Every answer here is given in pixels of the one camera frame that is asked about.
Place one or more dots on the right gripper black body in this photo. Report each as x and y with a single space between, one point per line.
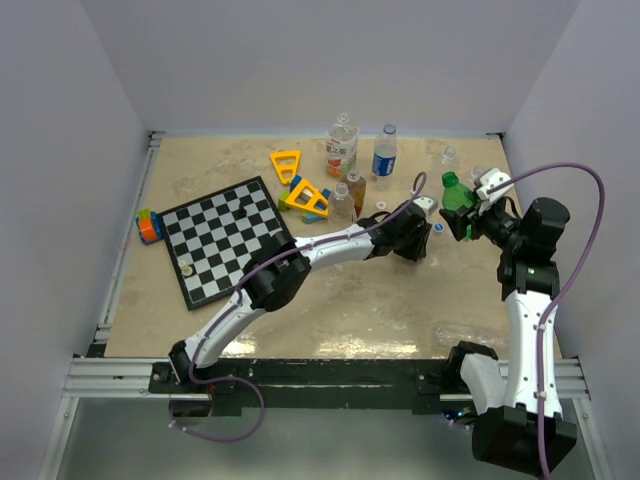
495 223

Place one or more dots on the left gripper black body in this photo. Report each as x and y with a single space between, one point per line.
410 247

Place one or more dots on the green soda bottle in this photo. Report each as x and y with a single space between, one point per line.
456 203

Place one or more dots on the clear plastic bottle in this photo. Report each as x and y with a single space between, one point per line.
477 173
449 158

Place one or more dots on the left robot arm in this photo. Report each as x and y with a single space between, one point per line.
279 268

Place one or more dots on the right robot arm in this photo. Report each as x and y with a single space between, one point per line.
519 424

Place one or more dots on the amber tea bottle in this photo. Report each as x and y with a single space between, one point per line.
357 189

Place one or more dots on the clear empty bottle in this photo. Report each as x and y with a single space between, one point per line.
341 205

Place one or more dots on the blue label water bottle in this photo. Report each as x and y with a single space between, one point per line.
385 151

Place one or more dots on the crushed clear bottle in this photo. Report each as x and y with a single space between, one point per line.
448 334

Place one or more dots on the fruit tea bottle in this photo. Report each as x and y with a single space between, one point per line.
341 146

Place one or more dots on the light blue toy block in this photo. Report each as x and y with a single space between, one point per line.
310 218

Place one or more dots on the dark blue block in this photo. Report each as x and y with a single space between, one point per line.
295 182

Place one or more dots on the green toy block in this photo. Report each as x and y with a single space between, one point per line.
282 202

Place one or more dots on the black white chessboard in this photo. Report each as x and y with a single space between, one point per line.
209 235

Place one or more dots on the beige chess piece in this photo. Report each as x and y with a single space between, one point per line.
186 269

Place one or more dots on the colourful toy block car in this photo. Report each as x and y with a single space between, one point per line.
149 230

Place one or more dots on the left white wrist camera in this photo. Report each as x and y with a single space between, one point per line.
429 205

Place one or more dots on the yellow triangle frame near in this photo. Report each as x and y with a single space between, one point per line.
307 198

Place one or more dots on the yellow triangle frame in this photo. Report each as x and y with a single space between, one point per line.
286 164
307 198

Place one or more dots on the yellow triangle frame far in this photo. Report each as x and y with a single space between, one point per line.
286 164

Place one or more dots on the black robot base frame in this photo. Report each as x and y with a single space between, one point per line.
421 386

